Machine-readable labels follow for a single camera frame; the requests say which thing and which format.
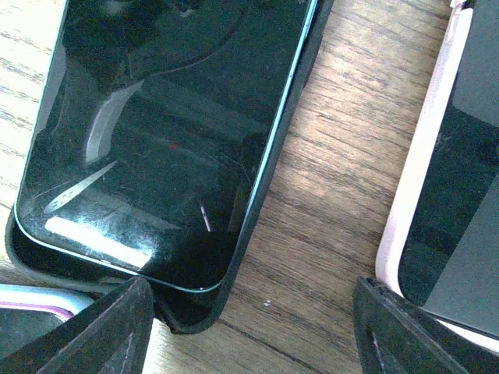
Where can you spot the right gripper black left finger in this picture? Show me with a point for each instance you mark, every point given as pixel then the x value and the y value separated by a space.
pixel 109 336

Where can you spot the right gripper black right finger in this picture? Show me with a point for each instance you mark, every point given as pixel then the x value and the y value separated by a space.
pixel 395 336

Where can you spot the light blue phone case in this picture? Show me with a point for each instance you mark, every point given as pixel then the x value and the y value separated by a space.
pixel 62 303

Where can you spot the pink phone case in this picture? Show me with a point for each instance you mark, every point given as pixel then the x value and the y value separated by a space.
pixel 417 163

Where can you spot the black phone case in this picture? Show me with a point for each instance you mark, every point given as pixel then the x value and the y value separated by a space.
pixel 253 218

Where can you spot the purple-edged smartphone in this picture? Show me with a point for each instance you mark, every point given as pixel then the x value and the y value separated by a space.
pixel 22 324

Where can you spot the black smartphone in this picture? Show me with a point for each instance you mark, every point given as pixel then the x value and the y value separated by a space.
pixel 449 264

